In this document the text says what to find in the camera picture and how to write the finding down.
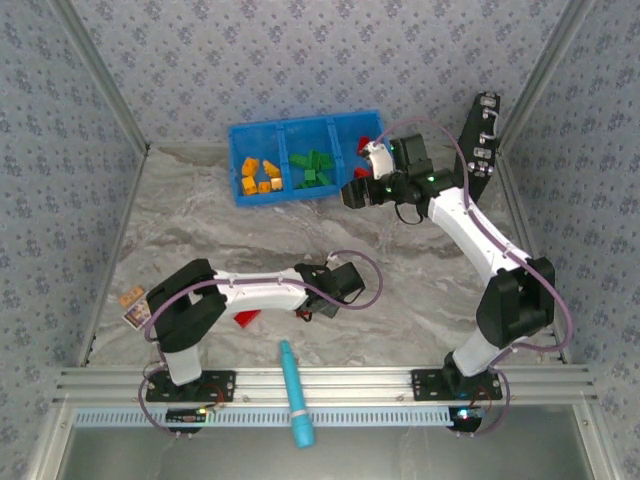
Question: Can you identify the blue three-compartment bin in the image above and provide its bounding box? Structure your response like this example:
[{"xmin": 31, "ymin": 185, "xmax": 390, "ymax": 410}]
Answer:
[{"xmin": 228, "ymin": 109, "xmax": 386, "ymax": 209}]

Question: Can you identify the light blue marker pen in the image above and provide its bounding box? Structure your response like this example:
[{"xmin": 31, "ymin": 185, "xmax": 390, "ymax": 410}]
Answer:
[{"xmin": 278, "ymin": 340, "xmax": 319, "ymax": 450}]

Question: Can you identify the black hard case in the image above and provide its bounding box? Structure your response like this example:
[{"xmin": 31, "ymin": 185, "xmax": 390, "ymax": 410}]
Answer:
[{"xmin": 457, "ymin": 91, "xmax": 504, "ymax": 201}]

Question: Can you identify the grey metal sheet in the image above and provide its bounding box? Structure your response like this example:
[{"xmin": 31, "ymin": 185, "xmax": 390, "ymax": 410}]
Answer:
[{"xmin": 54, "ymin": 424, "xmax": 601, "ymax": 480}]

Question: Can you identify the right small circuit board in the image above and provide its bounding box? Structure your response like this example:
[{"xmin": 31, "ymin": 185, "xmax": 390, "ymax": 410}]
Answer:
[{"xmin": 449, "ymin": 407, "xmax": 485, "ymax": 432}]

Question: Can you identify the small circuit board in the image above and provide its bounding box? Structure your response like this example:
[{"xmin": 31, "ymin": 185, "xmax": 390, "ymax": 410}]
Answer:
[
  {"xmin": 166, "ymin": 408, "xmax": 209, "ymax": 425},
  {"xmin": 449, "ymin": 407, "xmax": 485, "ymax": 432}
]

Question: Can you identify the left small circuit board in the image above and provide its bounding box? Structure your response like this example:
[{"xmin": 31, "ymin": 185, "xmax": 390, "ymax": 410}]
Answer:
[{"xmin": 166, "ymin": 408, "xmax": 209, "ymax": 425}]

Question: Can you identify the small purple card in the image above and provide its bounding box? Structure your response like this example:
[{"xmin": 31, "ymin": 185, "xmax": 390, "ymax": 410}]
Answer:
[{"xmin": 123, "ymin": 298, "xmax": 154, "ymax": 331}]

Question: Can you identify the small orange card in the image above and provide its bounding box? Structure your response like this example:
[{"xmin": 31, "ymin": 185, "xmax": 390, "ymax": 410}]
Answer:
[{"xmin": 119, "ymin": 285, "xmax": 146, "ymax": 309}]

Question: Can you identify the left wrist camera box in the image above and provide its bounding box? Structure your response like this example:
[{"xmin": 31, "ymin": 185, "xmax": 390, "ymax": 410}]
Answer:
[{"xmin": 324, "ymin": 252, "xmax": 365, "ymax": 302}]

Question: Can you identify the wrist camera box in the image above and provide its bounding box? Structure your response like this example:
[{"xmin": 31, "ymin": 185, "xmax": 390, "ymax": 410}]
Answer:
[
  {"xmin": 360, "ymin": 133, "xmax": 434, "ymax": 180},
  {"xmin": 324, "ymin": 252, "xmax": 365, "ymax": 302}
]

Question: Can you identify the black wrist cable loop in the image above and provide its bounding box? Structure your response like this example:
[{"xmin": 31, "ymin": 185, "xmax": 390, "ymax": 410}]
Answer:
[{"xmin": 395, "ymin": 199, "xmax": 426, "ymax": 226}]

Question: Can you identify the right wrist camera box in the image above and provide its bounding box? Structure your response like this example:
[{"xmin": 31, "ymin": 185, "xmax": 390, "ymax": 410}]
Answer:
[{"xmin": 360, "ymin": 133, "xmax": 434, "ymax": 180}]

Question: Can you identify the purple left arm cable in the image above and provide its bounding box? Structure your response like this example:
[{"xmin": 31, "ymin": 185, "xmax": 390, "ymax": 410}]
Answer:
[{"xmin": 138, "ymin": 248, "xmax": 384, "ymax": 440}]

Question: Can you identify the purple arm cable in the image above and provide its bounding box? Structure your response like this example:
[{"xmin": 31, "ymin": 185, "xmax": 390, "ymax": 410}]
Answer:
[
  {"xmin": 372, "ymin": 117, "xmax": 574, "ymax": 437},
  {"xmin": 138, "ymin": 248, "xmax": 384, "ymax": 440}
]

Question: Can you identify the aluminium mounting rail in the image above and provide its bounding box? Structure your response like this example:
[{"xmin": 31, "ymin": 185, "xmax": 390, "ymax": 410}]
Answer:
[{"xmin": 52, "ymin": 364, "xmax": 599, "ymax": 405}]

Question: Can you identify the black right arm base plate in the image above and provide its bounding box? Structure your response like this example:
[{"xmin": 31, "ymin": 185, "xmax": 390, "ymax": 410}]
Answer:
[{"xmin": 410, "ymin": 368, "xmax": 503, "ymax": 401}]

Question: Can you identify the pale blue slotted cable duct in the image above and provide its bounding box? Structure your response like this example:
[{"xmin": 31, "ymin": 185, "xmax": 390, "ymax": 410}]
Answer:
[{"xmin": 72, "ymin": 405, "xmax": 457, "ymax": 429}]

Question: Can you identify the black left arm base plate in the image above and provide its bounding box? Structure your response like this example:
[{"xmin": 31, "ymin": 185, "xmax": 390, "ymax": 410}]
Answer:
[{"xmin": 145, "ymin": 369, "xmax": 237, "ymax": 404}]

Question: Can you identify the aluminium corner post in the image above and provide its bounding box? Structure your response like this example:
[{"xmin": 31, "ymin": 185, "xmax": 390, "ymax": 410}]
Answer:
[
  {"xmin": 49, "ymin": 0, "xmax": 151, "ymax": 151},
  {"xmin": 497, "ymin": 0, "xmax": 599, "ymax": 149}
]

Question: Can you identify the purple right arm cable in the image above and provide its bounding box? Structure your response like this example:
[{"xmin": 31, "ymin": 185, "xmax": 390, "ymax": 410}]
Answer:
[{"xmin": 372, "ymin": 117, "xmax": 574, "ymax": 437}]

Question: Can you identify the aluminium frame leg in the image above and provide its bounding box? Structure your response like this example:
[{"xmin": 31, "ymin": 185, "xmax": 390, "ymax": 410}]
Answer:
[
  {"xmin": 22, "ymin": 403, "xmax": 76, "ymax": 480},
  {"xmin": 572, "ymin": 402, "xmax": 619, "ymax": 480}
]

